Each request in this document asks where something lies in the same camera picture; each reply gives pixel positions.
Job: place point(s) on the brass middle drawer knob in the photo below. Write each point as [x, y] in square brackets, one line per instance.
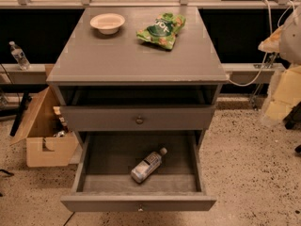
[140, 209]

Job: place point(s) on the grey drawer cabinet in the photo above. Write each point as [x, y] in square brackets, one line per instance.
[95, 69]

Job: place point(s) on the open grey middle drawer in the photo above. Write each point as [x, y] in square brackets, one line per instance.
[103, 179]

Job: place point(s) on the white paper bowl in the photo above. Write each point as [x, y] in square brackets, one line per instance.
[108, 23]

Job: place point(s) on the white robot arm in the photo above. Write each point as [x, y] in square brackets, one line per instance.
[284, 92]

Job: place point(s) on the brass top drawer knob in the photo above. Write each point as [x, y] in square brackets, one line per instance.
[139, 120]

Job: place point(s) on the brass drawer knob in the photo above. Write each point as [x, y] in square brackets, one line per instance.
[140, 209]
[139, 120]

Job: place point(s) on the green chip bag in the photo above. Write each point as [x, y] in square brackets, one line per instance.
[164, 31]

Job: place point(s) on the closed grey top drawer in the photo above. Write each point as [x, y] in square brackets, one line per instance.
[122, 118]

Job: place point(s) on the cardboard box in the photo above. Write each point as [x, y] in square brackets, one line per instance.
[38, 128]

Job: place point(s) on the clear water bottle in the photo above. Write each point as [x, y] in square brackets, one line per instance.
[19, 55]

